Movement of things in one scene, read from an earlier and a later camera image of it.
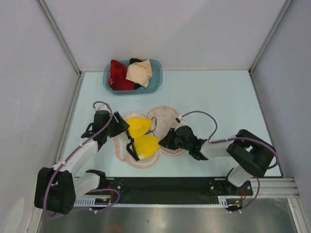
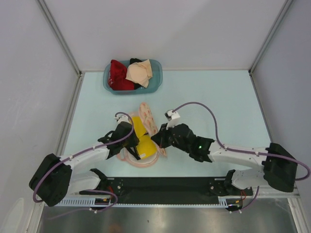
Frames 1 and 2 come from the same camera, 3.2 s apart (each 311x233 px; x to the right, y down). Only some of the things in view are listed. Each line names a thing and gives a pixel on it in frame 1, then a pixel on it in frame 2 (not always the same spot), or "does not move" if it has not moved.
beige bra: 140,72 does not move
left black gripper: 121,126 -> 134,141
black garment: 132,60 does not move
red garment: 117,74 does not move
